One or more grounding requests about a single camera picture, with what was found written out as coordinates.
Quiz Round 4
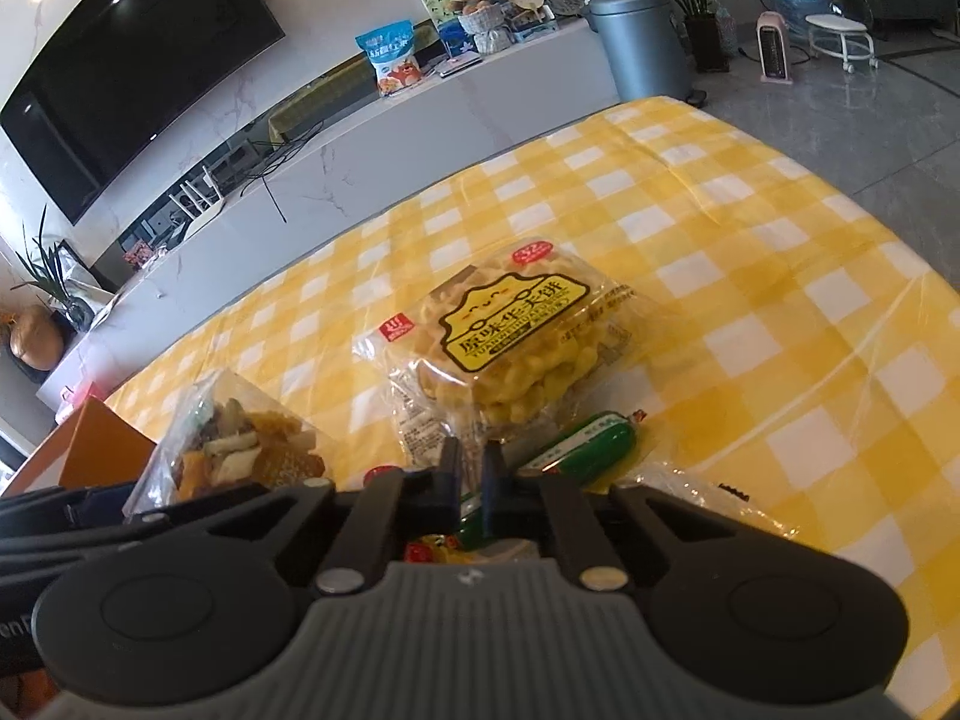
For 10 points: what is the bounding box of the white router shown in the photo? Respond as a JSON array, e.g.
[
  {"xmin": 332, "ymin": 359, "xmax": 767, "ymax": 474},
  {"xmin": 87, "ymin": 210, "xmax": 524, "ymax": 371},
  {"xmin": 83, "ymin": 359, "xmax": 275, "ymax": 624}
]
[{"xmin": 169, "ymin": 163, "xmax": 227, "ymax": 227}]

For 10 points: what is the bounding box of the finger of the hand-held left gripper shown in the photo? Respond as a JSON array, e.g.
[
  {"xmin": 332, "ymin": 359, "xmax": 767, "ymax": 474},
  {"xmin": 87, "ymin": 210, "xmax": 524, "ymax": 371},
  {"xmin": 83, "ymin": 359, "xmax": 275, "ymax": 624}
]
[
  {"xmin": 0, "ymin": 523, "xmax": 128, "ymax": 575},
  {"xmin": 0, "ymin": 486, "xmax": 137, "ymax": 522}
]

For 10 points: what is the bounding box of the green sausage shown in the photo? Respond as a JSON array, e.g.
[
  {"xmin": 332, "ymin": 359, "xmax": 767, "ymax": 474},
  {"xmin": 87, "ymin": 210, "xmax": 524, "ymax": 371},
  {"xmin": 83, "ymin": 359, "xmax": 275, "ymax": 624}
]
[{"xmin": 457, "ymin": 411, "xmax": 648, "ymax": 550}]

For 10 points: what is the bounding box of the yellow cartoon snack packet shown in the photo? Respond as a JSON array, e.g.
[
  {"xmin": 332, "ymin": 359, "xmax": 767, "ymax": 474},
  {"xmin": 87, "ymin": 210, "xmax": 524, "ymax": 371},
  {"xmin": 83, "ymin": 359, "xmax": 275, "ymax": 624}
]
[{"xmin": 405, "ymin": 534, "xmax": 481, "ymax": 565}]

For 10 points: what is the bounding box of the white round stool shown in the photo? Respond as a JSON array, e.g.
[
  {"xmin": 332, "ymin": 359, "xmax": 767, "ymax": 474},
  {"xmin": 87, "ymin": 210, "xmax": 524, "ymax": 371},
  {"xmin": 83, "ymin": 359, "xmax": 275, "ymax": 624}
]
[{"xmin": 806, "ymin": 13, "xmax": 875, "ymax": 77}]

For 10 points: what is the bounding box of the yellow waffle packet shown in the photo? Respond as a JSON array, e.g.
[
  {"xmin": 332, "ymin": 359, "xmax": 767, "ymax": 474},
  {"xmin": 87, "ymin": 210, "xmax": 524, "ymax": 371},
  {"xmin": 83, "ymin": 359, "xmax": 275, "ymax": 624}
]
[{"xmin": 352, "ymin": 240, "xmax": 640, "ymax": 467}]

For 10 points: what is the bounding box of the white marble tv console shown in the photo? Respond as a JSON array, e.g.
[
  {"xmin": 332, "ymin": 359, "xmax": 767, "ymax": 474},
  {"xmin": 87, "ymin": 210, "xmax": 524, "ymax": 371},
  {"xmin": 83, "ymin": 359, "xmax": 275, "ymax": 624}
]
[{"xmin": 37, "ymin": 15, "xmax": 625, "ymax": 415}]

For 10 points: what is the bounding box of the pink and white heater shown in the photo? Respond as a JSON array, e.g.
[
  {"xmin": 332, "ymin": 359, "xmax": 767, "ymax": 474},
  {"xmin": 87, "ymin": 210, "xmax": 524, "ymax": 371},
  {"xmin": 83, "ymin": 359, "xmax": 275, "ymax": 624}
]
[{"xmin": 756, "ymin": 11, "xmax": 797, "ymax": 84}]

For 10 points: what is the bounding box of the teddy bear bouquet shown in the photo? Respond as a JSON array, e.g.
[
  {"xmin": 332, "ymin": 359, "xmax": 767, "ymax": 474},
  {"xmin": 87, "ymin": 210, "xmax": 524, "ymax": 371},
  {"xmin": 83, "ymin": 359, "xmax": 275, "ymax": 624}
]
[{"xmin": 448, "ymin": 0, "xmax": 520, "ymax": 58}]

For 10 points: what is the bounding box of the clear bag of round candies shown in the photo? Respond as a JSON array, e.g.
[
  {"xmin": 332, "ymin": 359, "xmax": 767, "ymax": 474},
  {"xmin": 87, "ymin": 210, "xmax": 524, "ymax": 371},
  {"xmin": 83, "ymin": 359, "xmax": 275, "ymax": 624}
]
[{"xmin": 615, "ymin": 461, "xmax": 809, "ymax": 542}]

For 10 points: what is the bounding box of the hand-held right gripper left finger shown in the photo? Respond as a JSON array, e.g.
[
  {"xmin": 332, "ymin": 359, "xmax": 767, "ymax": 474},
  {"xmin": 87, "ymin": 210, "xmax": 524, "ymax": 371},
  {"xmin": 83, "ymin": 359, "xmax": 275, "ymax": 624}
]
[{"xmin": 124, "ymin": 437, "xmax": 462, "ymax": 592}]

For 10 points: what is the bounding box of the gold vase with dried flowers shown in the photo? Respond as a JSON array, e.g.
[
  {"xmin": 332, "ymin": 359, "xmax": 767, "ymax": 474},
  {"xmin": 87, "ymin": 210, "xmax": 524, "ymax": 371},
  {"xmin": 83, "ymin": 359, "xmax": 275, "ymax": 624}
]
[{"xmin": 6, "ymin": 305, "xmax": 68, "ymax": 373}]

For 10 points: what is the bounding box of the yellow checked tablecloth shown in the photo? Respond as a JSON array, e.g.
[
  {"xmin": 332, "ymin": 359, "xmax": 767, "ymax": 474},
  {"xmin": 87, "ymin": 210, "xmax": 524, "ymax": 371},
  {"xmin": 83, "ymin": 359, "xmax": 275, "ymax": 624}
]
[{"xmin": 105, "ymin": 94, "xmax": 960, "ymax": 720}]

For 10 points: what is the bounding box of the blue snack bag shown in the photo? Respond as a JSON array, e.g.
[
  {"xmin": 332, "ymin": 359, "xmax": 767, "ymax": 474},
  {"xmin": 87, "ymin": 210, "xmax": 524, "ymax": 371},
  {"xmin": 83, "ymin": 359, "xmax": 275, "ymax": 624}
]
[{"xmin": 355, "ymin": 21, "xmax": 425, "ymax": 99}]

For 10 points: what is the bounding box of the orange cardboard box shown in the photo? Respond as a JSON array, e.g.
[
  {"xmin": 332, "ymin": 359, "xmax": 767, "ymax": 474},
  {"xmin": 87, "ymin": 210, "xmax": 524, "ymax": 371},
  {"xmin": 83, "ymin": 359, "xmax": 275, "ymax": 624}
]
[{"xmin": 7, "ymin": 397, "xmax": 160, "ymax": 497}]

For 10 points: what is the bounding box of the dried fruit bag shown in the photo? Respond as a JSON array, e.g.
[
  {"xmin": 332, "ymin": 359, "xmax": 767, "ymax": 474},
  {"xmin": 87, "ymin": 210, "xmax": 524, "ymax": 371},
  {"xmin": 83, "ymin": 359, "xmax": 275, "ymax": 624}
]
[{"xmin": 124, "ymin": 369, "xmax": 335, "ymax": 518}]

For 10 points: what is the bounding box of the black television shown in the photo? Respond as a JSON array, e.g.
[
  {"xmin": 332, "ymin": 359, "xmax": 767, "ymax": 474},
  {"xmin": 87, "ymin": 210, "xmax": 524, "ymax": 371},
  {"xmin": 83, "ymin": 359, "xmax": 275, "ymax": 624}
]
[{"xmin": 0, "ymin": 0, "xmax": 287, "ymax": 227}]

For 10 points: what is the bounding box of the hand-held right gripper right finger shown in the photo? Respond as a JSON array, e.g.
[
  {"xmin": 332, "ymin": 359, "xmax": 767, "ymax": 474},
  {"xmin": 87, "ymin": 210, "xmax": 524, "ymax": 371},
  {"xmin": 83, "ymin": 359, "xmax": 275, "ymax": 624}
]
[{"xmin": 484, "ymin": 441, "xmax": 758, "ymax": 590}]

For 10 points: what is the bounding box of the potted plant in black pot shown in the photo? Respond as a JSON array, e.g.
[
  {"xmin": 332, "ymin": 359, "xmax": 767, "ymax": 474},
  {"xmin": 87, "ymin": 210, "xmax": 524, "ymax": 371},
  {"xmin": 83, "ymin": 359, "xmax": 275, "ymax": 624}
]
[{"xmin": 615, "ymin": 0, "xmax": 741, "ymax": 74}]

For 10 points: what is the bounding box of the green plant in glass vase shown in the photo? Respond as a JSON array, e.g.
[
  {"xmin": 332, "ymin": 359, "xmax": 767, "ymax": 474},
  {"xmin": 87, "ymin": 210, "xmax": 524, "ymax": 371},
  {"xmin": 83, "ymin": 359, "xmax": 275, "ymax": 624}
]
[{"xmin": 11, "ymin": 206, "xmax": 97, "ymax": 332}]

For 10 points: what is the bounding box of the grey blue trash can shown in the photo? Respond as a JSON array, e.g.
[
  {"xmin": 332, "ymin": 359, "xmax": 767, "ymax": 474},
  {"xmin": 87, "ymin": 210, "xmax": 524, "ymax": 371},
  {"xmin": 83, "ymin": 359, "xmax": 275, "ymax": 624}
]
[{"xmin": 589, "ymin": 0, "xmax": 695, "ymax": 103}]

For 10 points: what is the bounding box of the black cable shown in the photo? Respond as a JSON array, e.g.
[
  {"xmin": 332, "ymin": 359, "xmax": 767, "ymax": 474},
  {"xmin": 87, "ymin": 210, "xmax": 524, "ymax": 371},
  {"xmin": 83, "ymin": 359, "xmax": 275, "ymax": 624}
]
[{"xmin": 238, "ymin": 116, "xmax": 331, "ymax": 224}]

